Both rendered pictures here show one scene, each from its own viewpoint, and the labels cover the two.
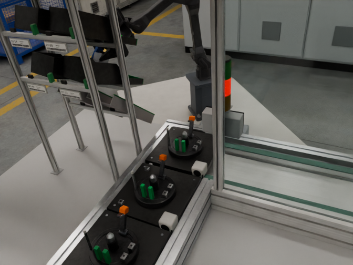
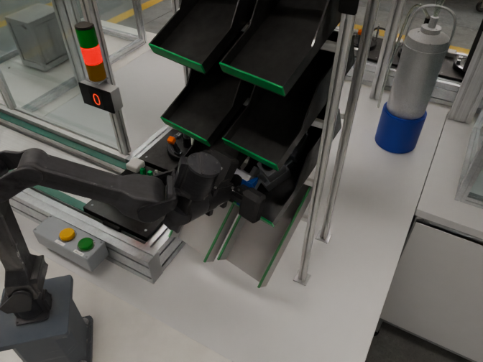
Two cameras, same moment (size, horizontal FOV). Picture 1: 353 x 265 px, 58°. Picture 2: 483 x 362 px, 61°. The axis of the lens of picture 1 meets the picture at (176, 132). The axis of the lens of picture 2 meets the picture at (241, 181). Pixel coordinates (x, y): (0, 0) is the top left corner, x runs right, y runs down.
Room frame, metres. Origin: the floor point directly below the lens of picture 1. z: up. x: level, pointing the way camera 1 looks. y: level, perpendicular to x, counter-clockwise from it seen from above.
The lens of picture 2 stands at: (1.88, 0.28, 1.86)
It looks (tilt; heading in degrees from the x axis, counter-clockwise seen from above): 43 degrees down; 181
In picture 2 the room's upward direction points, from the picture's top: straight up
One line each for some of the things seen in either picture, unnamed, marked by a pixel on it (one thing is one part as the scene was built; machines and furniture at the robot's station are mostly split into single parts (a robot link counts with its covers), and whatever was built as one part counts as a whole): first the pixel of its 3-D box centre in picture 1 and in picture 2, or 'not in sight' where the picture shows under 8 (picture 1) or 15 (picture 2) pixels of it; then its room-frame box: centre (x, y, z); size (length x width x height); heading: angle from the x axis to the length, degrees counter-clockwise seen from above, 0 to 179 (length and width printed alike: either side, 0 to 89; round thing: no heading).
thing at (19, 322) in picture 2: (203, 71); (30, 301); (1.43, -0.16, 1.09); 0.07 x 0.07 x 0.06; 14
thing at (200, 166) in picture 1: (199, 169); (136, 166); (0.87, -0.07, 0.97); 0.05 x 0.05 x 0.04; 62
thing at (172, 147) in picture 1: (185, 145); not in sight; (1.00, -0.03, 0.98); 0.14 x 0.14 x 0.02
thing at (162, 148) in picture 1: (185, 149); (141, 197); (1.00, -0.03, 0.96); 0.24 x 0.24 x 0.02; 62
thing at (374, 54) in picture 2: not in sight; (363, 36); (-0.04, 0.85, 1.01); 0.24 x 0.24 x 0.13; 62
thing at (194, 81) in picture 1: (204, 94); (49, 331); (1.43, -0.16, 0.96); 0.15 x 0.15 x 0.20; 14
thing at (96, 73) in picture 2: not in sight; (95, 70); (0.81, -0.14, 1.28); 0.05 x 0.05 x 0.05
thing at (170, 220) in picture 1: (154, 183); (187, 139); (0.78, 0.09, 1.01); 0.24 x 0.24 x 0.13; 62
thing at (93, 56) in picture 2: not in sight; (91, 53); (0.81, -0.14, 1.33); 0.05 x 0.05 x 0.05
